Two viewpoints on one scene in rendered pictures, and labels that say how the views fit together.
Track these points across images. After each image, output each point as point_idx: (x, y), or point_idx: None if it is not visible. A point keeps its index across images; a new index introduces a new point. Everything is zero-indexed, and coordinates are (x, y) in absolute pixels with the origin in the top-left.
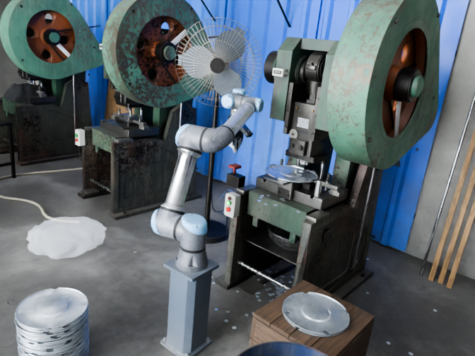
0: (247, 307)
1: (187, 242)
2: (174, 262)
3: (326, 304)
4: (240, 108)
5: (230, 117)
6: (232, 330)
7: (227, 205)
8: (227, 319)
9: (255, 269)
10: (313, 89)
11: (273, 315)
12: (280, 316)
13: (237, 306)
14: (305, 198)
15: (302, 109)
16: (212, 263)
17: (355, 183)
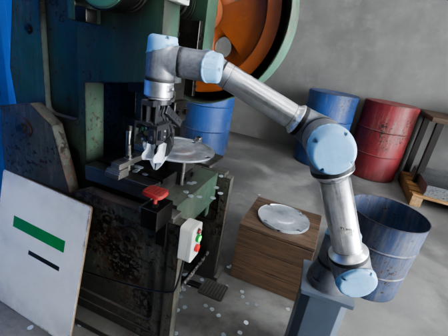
0: (204, 316)
1: None
2: (342, 297)
3: (269, 213)
4: (249, 75)
5: (276, 93)
6: (251, 323)
7: (195, 245)
8: (237, 332)
9: (181, 286)
10: None
11: (307, 238)
12: (302, 235)
13: (208, 327)
14: (195, 165)
15: None
16: (309, 264)
17: None
